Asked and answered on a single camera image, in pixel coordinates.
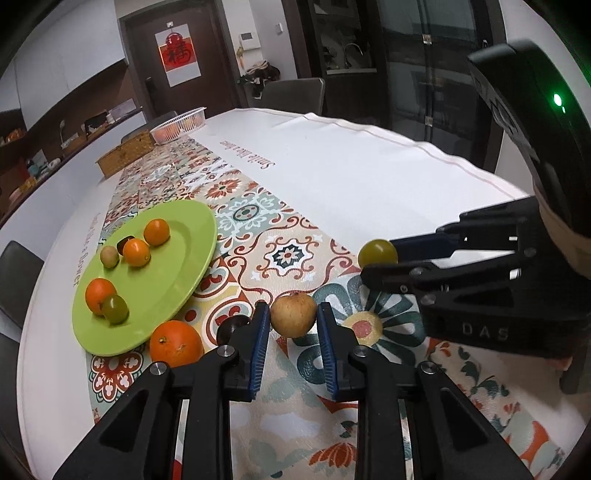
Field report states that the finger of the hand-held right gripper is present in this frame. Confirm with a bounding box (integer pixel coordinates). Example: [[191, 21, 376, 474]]
[[360, 251, 532, 301], [390, 198, 543, 264]]

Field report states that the white kitchen counter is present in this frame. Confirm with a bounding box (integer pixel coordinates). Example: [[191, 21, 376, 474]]
[[0, 108, 144, 227]]

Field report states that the white plastic basket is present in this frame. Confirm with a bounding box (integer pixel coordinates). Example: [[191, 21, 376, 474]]
[[149, 107, 208, 145]]

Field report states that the wicker box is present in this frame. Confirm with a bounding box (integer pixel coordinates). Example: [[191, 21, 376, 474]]
[[96, 134, 155, 180]]

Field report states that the dark brown door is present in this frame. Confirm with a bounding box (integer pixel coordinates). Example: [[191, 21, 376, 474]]
[[119, 0, 241, 123]]

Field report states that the large orange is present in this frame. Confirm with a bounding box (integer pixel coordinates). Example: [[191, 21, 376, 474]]
[[149, 320, 204, 367]]

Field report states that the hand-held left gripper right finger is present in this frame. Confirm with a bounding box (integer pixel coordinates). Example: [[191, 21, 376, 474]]
[[316, 302, 534, 480]]

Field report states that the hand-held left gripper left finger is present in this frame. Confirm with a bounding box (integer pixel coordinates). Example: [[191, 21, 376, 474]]
[[52, 301, 271, 480]]

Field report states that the white box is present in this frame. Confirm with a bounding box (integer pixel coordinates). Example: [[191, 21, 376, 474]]
[[108, 102, 139, 121]]

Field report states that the red and white wall poster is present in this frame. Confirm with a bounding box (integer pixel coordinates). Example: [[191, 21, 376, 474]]
[[156, 21, 201, 88]]

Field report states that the patterned table runner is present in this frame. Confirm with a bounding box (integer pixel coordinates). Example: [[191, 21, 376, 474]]
[[88, 134, 566, 480]]

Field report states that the glass sliding door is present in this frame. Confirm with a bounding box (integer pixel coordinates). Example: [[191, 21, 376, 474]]
[[379, 0, 504, 171]]

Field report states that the green round fruit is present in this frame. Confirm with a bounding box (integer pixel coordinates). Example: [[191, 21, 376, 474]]
[[359, 238, 399, 267], [102, 295, 129, 325]]

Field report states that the pile of dark clothes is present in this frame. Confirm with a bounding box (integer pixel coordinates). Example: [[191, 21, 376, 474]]
[[238, 60, 281, 95]]

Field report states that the large tan fruit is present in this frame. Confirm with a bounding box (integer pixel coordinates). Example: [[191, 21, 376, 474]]
[[270, 294, 317, 337]]

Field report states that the small orange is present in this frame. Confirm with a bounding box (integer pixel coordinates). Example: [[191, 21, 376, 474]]
[[85, 278, 117, 316], [143, 219, 171, 247], [122, 238, 151, 267]]

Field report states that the green plate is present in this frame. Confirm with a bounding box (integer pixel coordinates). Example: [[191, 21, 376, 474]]
[[72, 200, 218, 356]]

